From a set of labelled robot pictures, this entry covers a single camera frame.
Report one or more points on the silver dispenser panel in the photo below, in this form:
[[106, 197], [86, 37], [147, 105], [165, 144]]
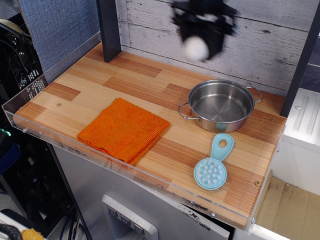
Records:
[[130, 225]]

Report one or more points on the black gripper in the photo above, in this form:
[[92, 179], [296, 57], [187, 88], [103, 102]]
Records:
[[210, 20]]

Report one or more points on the white side cabinet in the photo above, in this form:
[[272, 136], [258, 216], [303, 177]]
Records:
[[297, 156]]

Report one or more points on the stainless steel pot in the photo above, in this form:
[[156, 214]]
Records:
[[220, 106]]

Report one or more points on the white egg with black band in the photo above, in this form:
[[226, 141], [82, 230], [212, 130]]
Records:
[[195, 49]]

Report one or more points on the light blue scrub brush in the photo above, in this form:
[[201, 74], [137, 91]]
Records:
[[210, 173]]

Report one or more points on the dark grey vertical post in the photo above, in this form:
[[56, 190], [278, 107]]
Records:
[[109, 29]]

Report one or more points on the orange folded cloth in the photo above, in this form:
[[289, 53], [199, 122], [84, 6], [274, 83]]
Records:
[[124, 131]]

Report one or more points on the clear acrylic table guard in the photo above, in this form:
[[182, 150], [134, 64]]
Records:
[[64, 107]]

